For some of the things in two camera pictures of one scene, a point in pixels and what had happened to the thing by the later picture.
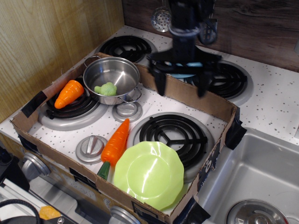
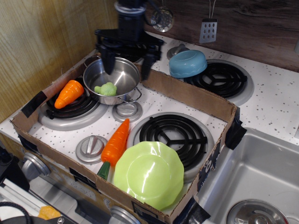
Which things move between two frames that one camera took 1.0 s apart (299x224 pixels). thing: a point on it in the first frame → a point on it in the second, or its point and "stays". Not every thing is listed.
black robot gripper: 184,56 → 130,40
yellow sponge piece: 47,212 stays
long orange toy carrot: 114,148 stays
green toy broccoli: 106,89 stays
